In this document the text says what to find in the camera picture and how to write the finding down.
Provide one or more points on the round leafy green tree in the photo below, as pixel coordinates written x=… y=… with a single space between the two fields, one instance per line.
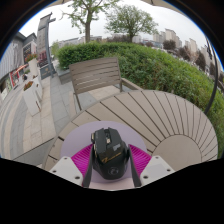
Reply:
x=130 y=20

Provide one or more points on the white planter with orange flowers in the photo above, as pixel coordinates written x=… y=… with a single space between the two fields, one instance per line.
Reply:
x=30 y=98

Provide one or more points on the lilac mouse pad with wrist rest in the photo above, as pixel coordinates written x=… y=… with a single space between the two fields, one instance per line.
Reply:
x=76 y=136

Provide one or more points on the group of beige apartment buildings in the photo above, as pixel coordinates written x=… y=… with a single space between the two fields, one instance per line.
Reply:
x=170 y=35

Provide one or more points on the grey storefront building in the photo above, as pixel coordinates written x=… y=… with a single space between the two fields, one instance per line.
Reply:
x=13 y=58

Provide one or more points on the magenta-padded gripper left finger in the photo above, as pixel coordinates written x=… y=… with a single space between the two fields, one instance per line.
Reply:
x=80 y=160

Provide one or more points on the black gaming mouse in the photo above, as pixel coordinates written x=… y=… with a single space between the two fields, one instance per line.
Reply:
x=110 y=155

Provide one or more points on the beige slatted outdoor chair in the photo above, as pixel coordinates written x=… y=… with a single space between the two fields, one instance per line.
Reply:
x=95 y=75

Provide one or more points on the beige umbrella canopy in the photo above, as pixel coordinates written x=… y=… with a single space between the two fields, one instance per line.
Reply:
x=160 y=4

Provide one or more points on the trimmed green hedge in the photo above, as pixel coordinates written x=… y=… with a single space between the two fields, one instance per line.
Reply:
x=160 y=66

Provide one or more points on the tall grey sign pillar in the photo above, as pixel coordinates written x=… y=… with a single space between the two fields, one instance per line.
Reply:
x=43 y=46

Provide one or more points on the tall white flower planter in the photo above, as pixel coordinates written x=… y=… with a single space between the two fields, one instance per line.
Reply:
x=34 y=68

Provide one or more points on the tall tree with bare trunk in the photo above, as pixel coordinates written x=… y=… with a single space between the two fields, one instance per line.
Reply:
x=87 y=23

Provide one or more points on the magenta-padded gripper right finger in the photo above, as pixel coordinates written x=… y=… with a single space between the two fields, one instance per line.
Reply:
x=141 y=160

